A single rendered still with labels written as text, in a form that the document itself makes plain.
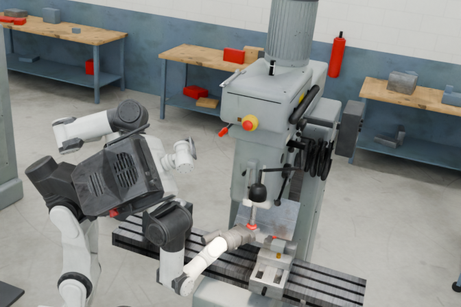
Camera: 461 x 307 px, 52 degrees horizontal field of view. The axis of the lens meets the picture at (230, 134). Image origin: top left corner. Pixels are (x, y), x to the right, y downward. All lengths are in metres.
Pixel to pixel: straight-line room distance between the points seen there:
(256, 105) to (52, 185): 0.81
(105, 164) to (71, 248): 0.46
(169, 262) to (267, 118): 0.64
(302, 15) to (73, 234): 1.26
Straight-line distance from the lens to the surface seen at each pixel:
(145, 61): 7.12
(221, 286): 2.29
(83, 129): 1.81
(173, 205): 1.76
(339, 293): 2.27
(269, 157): 1.93
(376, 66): 6.13
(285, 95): 1.69
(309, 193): 2.49
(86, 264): 2.03
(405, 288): 4.04
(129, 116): 1.73
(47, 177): 1.85
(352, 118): 2.11
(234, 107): 1.75
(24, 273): 3.83
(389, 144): 5.80
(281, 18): 2.02
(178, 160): 1.70
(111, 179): 1.64
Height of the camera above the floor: 2.41
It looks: 24 degrees down
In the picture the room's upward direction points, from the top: 6 degrees clockwise
